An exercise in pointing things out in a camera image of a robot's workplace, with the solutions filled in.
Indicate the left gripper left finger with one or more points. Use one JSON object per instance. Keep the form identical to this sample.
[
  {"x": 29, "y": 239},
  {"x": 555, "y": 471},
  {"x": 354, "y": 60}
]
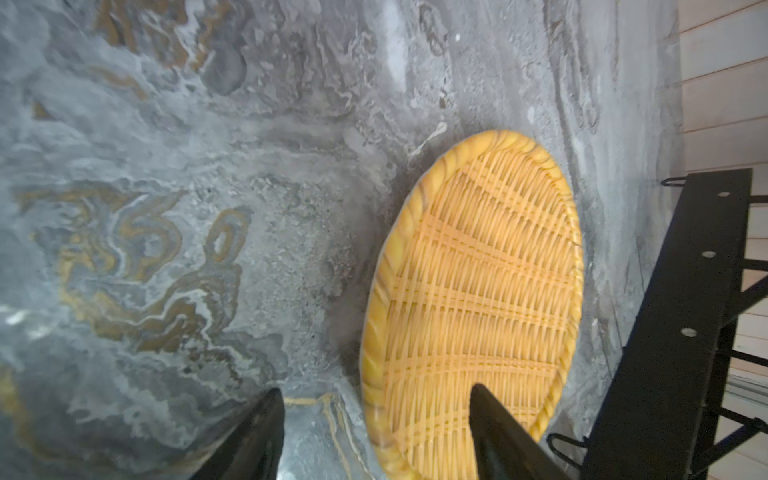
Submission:
[{"x": 253, "y": 449}]

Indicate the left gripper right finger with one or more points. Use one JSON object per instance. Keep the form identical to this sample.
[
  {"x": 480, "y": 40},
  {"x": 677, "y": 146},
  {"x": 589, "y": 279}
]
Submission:
[{"x": 503, "y": 449}]

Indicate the black wire dish rack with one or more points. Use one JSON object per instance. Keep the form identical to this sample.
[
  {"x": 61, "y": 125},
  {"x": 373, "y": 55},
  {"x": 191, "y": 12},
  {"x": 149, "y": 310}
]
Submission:
[{"x": 663, "y": 415}]

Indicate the yellow woven round mat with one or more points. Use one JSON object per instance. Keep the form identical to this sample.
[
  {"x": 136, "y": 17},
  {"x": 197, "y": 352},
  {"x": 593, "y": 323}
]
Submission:
[{"x": 480, "y": 281}]

